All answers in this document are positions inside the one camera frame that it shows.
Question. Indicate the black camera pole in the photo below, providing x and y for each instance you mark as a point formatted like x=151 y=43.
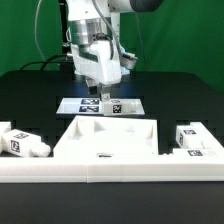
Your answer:
x=67 y=64

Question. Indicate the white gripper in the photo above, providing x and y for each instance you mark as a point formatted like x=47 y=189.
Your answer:
x=102 y=65

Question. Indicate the white U-shaped fence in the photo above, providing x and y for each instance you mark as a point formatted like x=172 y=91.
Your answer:
x=107 y=168

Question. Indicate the white square tabletop tray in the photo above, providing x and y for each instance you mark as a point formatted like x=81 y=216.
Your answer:
x=120 y=137

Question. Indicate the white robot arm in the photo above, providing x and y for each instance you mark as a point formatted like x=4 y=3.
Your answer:
x=94 y=39

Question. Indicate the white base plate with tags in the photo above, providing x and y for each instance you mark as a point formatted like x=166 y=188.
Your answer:
x=93 y=106

